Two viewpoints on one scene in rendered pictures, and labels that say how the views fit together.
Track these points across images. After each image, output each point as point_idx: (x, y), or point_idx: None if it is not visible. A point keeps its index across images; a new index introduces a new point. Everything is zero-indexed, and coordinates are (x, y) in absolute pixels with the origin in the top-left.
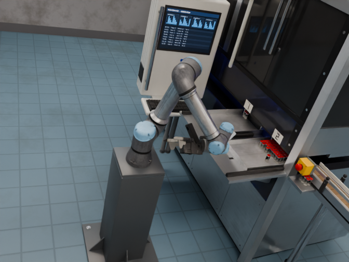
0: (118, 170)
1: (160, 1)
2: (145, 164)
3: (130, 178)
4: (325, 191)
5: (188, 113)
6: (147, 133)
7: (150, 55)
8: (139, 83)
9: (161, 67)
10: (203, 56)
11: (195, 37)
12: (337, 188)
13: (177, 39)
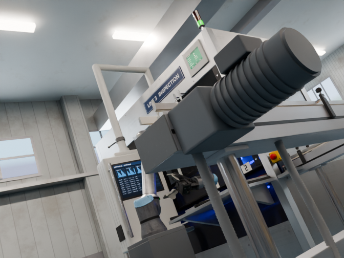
0: (142, 248)
1: (105, 164)
2: (162, 228)
3: (156, 238)
4: (305, 156)
5: (176, 217)
6: (146, 196)
7: (120, 207)
8: (124, 245)
9: (134, 215)
10: (160, 193)
11: None
12: (309, 146)
13: (133, 187)
